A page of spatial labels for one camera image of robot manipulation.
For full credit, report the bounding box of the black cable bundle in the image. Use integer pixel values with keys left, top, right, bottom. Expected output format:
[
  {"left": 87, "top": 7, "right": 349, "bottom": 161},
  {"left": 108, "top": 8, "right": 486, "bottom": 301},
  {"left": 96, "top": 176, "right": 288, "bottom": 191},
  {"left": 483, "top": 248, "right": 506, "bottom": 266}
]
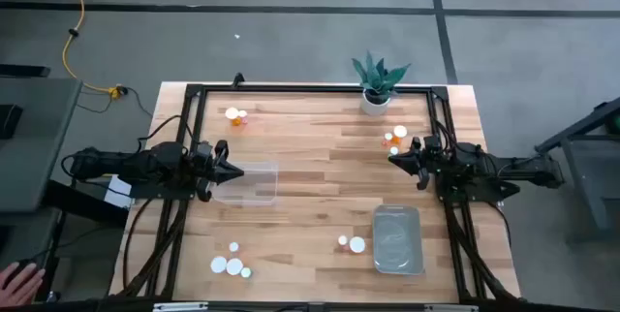
[
  {"left": 120, "top": 198, "right": 191, "bottom": 299},
  {"left": 444, "top": 203, "right": 520, "bottom": 302}
]

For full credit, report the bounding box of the grey desk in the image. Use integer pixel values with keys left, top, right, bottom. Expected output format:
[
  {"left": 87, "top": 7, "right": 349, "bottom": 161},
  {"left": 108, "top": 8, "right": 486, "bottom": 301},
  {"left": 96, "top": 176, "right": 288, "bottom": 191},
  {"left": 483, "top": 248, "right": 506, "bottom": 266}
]
[{"left": 0, "top": 77, "right": 83, "bottom": 214}]

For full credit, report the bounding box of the black looped camera cable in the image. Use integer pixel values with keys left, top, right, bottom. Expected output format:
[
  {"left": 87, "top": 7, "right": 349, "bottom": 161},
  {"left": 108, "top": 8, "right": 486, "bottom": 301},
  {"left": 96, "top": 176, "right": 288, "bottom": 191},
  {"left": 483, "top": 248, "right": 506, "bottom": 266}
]
[
  {"left": 433, "top": 117, "right": 485, "bottom": 156},
  {"left": 138, "top": 114, "right": 195, "bottom": 154}
]

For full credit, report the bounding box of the thin black floor cable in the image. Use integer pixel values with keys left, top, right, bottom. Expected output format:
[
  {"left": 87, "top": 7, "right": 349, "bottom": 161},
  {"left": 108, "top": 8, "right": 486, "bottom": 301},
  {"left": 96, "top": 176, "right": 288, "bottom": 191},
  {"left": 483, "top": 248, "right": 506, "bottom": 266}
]
[{"left": 77, "top": 86, "right": 155, "bottom": 118}]

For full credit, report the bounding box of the black desk support beam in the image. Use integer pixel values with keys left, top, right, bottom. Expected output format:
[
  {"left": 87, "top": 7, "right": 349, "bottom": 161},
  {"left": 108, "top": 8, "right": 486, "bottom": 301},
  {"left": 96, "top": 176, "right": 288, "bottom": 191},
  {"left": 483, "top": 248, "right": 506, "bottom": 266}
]
[{"left": 41, "top": 179, "right": 131, "bottom": 229}]

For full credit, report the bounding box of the black crossbar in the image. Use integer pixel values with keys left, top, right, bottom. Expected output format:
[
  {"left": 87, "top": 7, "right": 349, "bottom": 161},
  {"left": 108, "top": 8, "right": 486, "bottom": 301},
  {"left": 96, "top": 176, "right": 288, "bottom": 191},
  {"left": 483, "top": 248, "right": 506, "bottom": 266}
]
[{"left": 0, "top": 296, "right": 620, "bottom": 312}]

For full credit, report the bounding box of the clear plastic bin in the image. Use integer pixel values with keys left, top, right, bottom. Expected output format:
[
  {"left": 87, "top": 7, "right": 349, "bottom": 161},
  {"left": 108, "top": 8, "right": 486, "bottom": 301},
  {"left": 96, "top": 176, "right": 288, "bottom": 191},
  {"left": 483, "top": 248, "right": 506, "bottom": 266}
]
[{"left": 211, "top": 159, "right": 281, "bottom": 207}]

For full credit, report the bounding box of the yellow extension cable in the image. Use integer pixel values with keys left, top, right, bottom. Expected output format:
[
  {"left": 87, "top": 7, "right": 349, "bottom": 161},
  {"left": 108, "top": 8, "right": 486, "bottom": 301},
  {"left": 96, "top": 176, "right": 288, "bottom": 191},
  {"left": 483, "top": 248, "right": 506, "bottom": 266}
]
[{"left": 56, "top": 0, "right": 122, "bottom": 100}]

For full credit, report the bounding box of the black device on desk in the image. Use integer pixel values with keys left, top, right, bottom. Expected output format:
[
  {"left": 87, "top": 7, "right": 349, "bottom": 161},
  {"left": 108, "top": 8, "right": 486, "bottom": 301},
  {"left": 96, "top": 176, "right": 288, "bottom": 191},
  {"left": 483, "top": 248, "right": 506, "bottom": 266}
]
[{"left": 0, "top": 103, "right": 24, "bottom": 140}]

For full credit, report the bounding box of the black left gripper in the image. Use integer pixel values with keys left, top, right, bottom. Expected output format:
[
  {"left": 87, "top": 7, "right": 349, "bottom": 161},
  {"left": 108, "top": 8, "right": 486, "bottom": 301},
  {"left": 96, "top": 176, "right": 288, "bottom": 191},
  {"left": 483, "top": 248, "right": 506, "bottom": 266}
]
[{"left": 193, "top": 140, "right": 245, "bottom": 203}]

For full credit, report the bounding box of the workbench with metal legs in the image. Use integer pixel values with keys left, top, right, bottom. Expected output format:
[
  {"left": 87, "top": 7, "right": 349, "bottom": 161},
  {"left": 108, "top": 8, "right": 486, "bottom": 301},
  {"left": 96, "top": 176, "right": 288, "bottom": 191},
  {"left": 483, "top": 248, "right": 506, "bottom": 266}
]
[{"left": 534, "top": 96, "right": 620, "bottom": 245}]

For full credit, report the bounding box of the person's hand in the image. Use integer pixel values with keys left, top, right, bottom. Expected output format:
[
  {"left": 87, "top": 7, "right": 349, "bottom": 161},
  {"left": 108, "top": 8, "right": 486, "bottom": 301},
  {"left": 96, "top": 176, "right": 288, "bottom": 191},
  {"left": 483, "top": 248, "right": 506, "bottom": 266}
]
[{"left": 0, "top": 262, "right": 47, "bottom": 308}]

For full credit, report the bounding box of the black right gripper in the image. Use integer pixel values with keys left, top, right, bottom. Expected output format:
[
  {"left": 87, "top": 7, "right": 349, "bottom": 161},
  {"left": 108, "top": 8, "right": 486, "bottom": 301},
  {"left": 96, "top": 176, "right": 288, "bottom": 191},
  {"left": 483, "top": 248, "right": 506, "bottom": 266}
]
[{"left": 387, "top": 136, "right": 445, "bottom": 191}]

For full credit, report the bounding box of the white paper sheet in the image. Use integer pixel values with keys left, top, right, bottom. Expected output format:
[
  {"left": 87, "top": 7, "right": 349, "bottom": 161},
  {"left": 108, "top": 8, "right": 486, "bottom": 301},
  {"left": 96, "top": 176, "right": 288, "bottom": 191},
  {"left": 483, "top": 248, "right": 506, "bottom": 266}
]
[{"left": 104, "top": 174, "right": 133, "bottom": 209}]

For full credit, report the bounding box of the black flat bar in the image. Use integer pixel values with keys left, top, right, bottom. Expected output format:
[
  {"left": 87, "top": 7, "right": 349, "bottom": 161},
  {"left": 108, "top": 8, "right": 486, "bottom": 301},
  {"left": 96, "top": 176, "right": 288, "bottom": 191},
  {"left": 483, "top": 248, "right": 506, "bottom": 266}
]
[{"left": 0, "top": 63, "right": 52, "bottom": 79}]

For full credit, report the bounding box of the silver bracket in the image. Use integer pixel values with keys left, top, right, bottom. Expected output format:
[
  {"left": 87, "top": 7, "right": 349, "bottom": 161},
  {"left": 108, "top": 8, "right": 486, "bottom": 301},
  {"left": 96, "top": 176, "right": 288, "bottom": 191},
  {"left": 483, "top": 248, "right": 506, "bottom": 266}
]
[
  {"left": 423, "top": 303, "right": 480, "bottom": 312},
  {"left": 152, "top": 301, "right": 209, "bottom": 312}
]

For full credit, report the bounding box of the snake plant in white pot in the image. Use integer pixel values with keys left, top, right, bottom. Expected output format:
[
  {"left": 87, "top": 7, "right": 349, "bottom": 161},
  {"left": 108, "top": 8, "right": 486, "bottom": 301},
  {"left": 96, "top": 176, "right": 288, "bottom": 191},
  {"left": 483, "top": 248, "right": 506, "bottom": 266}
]
[{"left": 351, "top": 49, "right": 413, "bottom": 117}]

